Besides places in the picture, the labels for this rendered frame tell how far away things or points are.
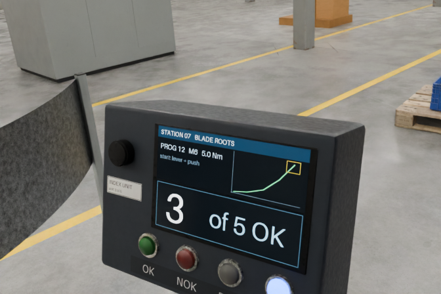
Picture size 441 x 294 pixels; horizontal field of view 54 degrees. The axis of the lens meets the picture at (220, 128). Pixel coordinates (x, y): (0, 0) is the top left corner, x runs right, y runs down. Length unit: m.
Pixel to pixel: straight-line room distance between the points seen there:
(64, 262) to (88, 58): 4.18
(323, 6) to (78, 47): 4.68
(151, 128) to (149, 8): 6.30
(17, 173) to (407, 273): 1.69
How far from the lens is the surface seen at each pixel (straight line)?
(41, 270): 2.47
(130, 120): 0.47
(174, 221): 0.45
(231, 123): 0.40
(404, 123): 3.81
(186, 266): 0.45
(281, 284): 0.41
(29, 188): 1.64
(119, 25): 6.47
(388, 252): 2.35
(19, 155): 1.59
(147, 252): 0.48
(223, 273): 0.43
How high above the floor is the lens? 1.40
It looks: 22 degrees down
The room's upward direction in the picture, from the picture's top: 4 degrees counter-clockwise
